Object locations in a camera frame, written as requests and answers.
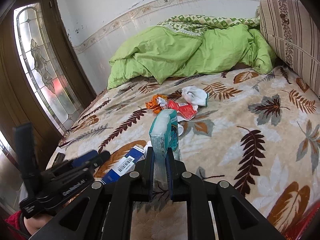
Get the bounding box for small white blue box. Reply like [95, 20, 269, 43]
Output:
[101, 145, 146, 184]

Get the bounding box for teal tissue pack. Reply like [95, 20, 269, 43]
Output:
[149, 109, 180, 189]

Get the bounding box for red torn carton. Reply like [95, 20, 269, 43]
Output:
[168, 100, 198, 122]

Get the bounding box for white plastic bottle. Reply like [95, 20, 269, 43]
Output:
[149, 116, 183, 158]

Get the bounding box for left hand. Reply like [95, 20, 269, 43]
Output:
[23, 214, 53, 235]

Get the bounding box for orange foil wrapper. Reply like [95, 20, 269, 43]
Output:
[145, 94, 168, 114]

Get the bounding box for white crumpled sock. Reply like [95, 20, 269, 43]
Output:
[181, 86, 209, 107]

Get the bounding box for green quilt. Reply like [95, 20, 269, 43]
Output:
[107, 15, 276, 89]

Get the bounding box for stained glass door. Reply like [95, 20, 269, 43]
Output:
[13, 2, 84, 134]

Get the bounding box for red plastic basket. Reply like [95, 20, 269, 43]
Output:
[284, 201, 319, 239]

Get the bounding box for striped floral headboard cushion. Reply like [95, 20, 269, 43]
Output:
[259, 0, 319, 96]

